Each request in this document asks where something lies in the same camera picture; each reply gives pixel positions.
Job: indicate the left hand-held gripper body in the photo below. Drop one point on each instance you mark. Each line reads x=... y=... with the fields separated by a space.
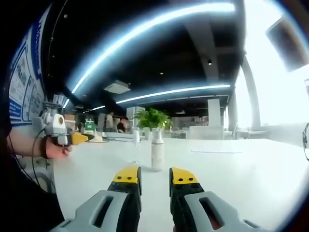
x=55 y=125

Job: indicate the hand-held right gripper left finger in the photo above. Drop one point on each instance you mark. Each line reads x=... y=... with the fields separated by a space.
x=113 y=205

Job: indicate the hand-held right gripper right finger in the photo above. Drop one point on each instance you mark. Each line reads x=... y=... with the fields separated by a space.
x=188 y=205

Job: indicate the white pump bottle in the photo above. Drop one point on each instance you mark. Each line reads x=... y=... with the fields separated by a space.
x=157 y=152

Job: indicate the person's left hand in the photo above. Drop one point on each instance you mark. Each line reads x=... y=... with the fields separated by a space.
x=56 y=151

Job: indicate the person's right hand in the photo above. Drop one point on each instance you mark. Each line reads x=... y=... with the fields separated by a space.
x=175 y=229

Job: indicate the green box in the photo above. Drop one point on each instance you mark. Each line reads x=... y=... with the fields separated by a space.
x=89 y=125

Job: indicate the beige box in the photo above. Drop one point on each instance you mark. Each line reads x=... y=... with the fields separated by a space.
x=99 y=139

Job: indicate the short ceiling light strip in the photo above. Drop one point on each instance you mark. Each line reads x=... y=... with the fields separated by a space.
x=65 y=102
x=97 y=108

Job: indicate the white framed office chair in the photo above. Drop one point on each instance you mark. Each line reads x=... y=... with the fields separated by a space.
x=47 y=176

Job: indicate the ceiling air conditioner vent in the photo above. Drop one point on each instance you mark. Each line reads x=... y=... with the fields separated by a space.
x=117 y=87

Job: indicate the green plant in white pot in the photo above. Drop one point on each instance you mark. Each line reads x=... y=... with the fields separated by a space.
x=152 y=118

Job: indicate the person's dark clothing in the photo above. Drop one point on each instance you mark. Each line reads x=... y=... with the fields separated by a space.
x=19 y=207

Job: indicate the long ceiling light strip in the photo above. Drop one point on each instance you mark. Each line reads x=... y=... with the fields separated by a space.
x=144 y=26
x=173 y=91

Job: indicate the large bright window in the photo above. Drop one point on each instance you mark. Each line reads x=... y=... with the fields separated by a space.
x=277 y=101

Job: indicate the dark wall monitor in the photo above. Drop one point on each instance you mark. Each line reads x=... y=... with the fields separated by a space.
x=287 y=43

